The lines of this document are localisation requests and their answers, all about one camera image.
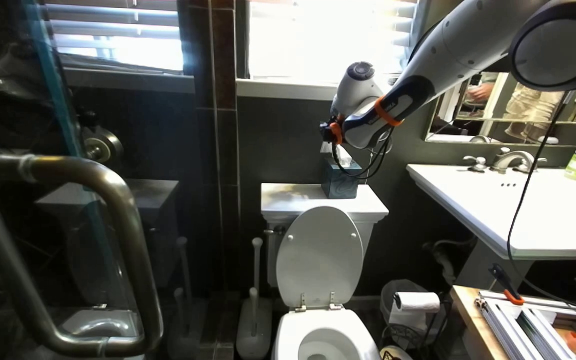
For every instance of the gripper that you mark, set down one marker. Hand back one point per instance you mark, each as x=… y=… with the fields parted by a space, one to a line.
x=325 y=134

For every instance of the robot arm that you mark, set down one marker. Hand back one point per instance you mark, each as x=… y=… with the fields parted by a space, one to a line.
x=458 y=45

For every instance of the white tissue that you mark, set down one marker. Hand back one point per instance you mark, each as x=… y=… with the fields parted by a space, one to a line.
x=342 y=156

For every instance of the blue tissue box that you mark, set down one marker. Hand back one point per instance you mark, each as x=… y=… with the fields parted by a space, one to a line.
x=339 y=185

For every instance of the white toilet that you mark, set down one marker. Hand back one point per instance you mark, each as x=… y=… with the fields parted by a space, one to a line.
x=318 y=197

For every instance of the window with blinds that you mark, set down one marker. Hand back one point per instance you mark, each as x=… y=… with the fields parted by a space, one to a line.
x=318 y=40
x=118 y=35

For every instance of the toilet flush lever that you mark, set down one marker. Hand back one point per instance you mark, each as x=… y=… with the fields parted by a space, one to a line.
x=274 y=231

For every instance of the white toilet lid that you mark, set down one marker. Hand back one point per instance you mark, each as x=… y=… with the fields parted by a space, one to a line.
x=319 y=255

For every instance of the sink drain pipe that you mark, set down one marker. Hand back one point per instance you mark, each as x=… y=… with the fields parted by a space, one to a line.
x=443 y=260

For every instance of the mesh waste basket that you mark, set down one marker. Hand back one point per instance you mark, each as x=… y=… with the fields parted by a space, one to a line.
x=398 y=292

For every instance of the silver tap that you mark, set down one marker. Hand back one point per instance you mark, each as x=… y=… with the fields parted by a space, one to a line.
x=508 y=160

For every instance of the toilet paper roll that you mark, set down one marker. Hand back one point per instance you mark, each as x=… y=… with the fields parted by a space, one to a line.
x=418 y=301

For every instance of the white toilet brush set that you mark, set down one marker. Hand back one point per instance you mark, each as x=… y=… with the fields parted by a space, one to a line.
x=254 y=320

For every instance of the white sink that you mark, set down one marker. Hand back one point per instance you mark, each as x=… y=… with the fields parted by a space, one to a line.
x=533 y=210

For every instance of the round shower valve knob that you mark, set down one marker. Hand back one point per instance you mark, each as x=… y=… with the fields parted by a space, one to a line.
x=99 y=146

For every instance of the black and orange clamp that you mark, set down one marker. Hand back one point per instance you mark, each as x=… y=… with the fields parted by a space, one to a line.
x=505 y=285

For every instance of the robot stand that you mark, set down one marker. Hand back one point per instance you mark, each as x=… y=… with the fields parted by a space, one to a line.
x=473 y=320

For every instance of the glass shower door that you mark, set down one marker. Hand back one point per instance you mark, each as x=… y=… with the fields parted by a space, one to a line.
x=13 y=100

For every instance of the wall mirror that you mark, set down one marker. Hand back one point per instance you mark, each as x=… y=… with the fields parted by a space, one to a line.
x=523 y=112

